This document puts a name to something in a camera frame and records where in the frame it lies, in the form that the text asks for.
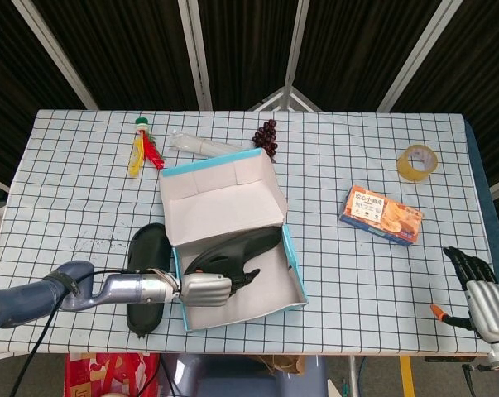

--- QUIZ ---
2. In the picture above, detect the light blue shoe box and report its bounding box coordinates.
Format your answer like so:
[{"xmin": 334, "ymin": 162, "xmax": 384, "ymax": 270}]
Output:
[{"xmin": 157, "ymin": 148, "xmax": 309, "ymax": 332}]

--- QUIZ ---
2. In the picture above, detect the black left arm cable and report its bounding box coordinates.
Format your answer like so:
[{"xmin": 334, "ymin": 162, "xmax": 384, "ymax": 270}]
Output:
[{"xmin": 15, "ymin": 268, "xmax": 151, "ymax": 397}]

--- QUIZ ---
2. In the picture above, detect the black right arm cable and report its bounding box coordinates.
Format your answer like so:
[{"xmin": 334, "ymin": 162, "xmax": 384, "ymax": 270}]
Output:
[{"xmin": 463, "ymin": 363, "xmax": 494, "ymax": 397}]

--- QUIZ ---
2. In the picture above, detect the black slipper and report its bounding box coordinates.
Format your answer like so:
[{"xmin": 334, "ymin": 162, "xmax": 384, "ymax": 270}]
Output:
[
  {"xmin": 126, "ymin": 222, "xmax": 172, "ymax": 338},
  {"xmin": 185, "ymin": 226, "xmax": 283, "ymax": 286}
]

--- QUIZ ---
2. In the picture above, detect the orange blue snack package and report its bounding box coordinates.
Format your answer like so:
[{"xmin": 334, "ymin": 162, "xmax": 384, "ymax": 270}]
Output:
[{"xmin": 338, "ymin": 184, "xmax": 424, "ymax": 248}]

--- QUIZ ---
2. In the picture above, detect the yellow tape roll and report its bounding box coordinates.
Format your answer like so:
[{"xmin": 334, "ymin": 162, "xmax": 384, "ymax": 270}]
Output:
[{"xmin": 396, "ymin": 143, "xmax": 439, "ymax": 182}]

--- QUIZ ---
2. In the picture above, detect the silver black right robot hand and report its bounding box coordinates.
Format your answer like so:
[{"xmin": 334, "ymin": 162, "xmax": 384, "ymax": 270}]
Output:
[{"xmin": 429, "ymin": 246, "xmax": 499, "ymax": 344}]

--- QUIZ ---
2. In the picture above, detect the red patterned bag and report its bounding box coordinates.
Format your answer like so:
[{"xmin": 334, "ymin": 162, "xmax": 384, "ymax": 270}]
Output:
[{"xmin": 65, "ymin": 352, "xmax": 161, "ymax": 397}]

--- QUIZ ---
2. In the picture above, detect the dark folding screen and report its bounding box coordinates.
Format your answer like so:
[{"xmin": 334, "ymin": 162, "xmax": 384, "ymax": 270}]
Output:
[{"xmin": 0, "ymin": 0, "xmax": 499, "ymax": 199}]

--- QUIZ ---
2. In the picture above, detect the checkered light blue tablecloth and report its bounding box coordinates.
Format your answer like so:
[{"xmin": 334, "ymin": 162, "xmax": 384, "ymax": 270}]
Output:
[{"xmin": 0, "ymin": 108, "xmax": 497, "ymax": 356}]

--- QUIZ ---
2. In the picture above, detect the clear plastic bag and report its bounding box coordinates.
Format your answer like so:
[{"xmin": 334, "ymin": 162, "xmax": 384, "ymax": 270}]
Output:
[{"xmin": 167, "ymin": 128, "xmax": 254, "ymax": 158}]

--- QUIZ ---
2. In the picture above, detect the dark purple grape bunch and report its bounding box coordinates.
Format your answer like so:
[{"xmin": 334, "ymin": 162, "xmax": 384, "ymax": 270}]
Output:
[{"xmin": 252, "ymin": 118, "xmax": 280, "ymax": 165}]

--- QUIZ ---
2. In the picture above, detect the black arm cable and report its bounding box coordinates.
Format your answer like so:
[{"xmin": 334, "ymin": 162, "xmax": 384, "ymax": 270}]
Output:
[
  {"xmin": 463, "ymin": 363, "xmax": 494, "ymax": 397},
  {"xmin": 15, "ymin": 268, "xmax": 151, "ymax": 397}
]

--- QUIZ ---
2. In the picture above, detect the brown paper bag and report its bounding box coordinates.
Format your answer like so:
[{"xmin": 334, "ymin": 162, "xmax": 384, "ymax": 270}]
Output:
[{"xmin": 248, "ymin": 354, "xmax": 307, "ymax": 375}]

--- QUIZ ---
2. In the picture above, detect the red yellow feather shuttlecock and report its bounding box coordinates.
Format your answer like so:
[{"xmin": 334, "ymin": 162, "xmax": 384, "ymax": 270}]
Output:
[{"xmin": 127, "ymin": 117, "xmax": 166, "ymax": 179}]

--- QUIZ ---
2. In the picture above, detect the blue-grey chair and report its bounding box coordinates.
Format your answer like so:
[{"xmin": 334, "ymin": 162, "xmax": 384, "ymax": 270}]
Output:
[{"xmin": 160, "ymin": 354, "xmax": 329, "ymax": 397}]

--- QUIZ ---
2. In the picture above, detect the white triangular metal frame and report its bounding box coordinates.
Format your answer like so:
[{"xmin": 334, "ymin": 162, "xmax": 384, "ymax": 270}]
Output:
[{"xmin": 248, "ymin": 86, "xmax": 323, "ymax": 112}]

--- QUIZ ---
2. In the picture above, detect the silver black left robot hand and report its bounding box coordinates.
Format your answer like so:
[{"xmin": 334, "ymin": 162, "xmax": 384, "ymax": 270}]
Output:
[{"xmin": 178, "ymin": 267, "xmax": 261, "ymax": 308}]

